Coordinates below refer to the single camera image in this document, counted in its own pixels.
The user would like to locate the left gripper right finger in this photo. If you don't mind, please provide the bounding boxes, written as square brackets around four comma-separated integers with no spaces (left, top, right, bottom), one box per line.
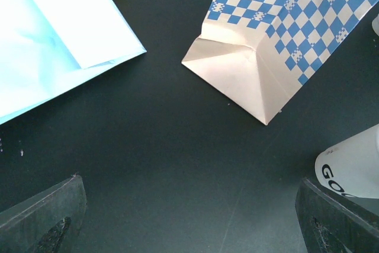
[295,178,378,252]

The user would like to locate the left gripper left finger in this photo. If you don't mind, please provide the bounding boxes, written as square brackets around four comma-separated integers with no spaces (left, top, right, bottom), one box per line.
[1,175,87,252]

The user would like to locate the blue checkered paper bag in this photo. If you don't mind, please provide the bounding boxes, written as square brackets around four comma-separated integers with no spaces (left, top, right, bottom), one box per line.
[182,0,378,124]

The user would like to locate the light blue paper bag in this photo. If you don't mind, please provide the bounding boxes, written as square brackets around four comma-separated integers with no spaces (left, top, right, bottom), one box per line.
[0,0,147,126]

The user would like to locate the short stack paper cups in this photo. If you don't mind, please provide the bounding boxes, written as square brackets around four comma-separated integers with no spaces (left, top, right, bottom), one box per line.
[371,15,379,36]

